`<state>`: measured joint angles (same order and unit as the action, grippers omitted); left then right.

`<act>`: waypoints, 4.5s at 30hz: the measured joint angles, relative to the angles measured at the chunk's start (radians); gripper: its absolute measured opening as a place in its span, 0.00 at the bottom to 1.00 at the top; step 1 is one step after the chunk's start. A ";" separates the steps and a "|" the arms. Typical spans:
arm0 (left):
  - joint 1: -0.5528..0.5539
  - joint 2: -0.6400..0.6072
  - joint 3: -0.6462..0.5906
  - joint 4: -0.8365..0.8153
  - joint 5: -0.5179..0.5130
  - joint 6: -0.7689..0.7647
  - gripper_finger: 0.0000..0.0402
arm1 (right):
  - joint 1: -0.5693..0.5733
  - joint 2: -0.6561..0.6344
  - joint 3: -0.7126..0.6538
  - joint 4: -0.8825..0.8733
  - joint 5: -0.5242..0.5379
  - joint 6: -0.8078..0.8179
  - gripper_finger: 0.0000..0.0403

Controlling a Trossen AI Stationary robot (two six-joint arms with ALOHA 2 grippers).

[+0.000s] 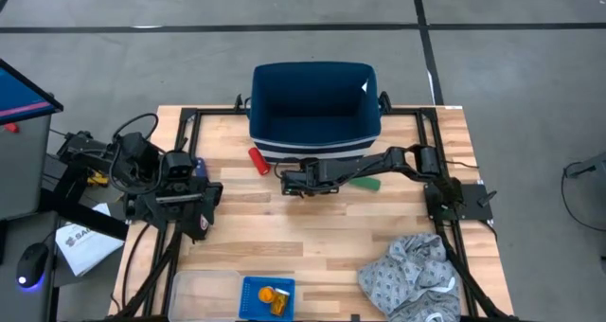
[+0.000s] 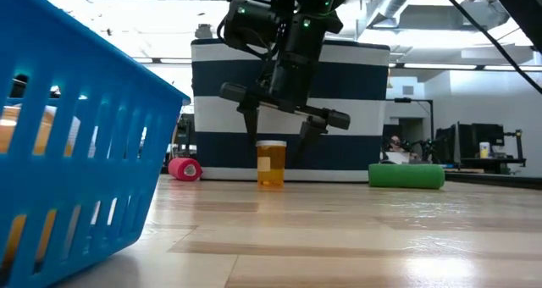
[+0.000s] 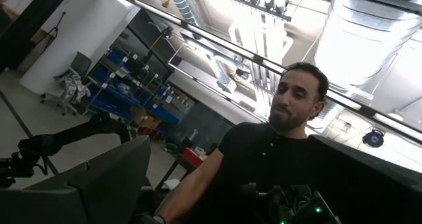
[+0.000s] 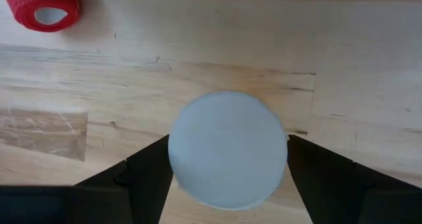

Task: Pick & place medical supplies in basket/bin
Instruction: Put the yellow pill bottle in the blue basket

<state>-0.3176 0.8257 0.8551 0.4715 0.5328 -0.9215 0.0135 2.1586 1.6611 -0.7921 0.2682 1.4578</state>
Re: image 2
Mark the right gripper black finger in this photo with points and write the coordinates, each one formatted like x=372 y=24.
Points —
x=311 y=133
x=251 y=123

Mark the red bandage roll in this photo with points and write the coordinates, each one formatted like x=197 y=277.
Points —
x=180 y=169

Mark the green bandage roll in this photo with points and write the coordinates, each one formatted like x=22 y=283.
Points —
x=406 y=176

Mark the black background robot arm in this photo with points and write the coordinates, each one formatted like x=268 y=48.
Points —
x=425 y=148

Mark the navy white striped fabric bin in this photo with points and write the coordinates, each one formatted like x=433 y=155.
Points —
x=347 y=152

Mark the blue plastic slotted basket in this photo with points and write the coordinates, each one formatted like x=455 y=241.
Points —
x=106 y=110

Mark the black background equipment rack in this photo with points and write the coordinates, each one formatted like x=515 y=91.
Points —
x=185 y=133

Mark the person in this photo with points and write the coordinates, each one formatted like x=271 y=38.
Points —
x=396 y=143

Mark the long ceiling light strip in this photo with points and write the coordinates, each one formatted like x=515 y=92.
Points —
x=516 y=68
x=175 y=61
x=440 y=66

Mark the grey ceiling fixture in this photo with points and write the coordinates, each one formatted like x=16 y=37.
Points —
x=203 y=31

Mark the black computer monitor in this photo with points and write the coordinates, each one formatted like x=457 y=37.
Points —
x=482 y=140
x=446 y=146

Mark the wooden board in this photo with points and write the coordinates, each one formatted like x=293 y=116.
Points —
x=463 y=170

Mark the grey ceiling ventilation box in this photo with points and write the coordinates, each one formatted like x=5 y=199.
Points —
x=440 y=19

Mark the white canister yellow label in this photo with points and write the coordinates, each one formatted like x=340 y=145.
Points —
x=485 y=150

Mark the black desk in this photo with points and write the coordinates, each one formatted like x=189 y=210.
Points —
x=495 y=163

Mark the black background table edge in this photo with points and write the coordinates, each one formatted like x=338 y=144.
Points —
x=499 y=181

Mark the black clamp stand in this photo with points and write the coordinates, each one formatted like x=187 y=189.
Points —
x=518 y=146

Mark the grey wall vent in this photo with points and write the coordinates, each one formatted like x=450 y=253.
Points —
x=408 y=90

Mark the black metal frame stand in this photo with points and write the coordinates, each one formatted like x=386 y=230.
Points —
x=431 y=118

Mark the silver ceiling duct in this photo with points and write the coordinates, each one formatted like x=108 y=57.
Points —
x=396 y=2

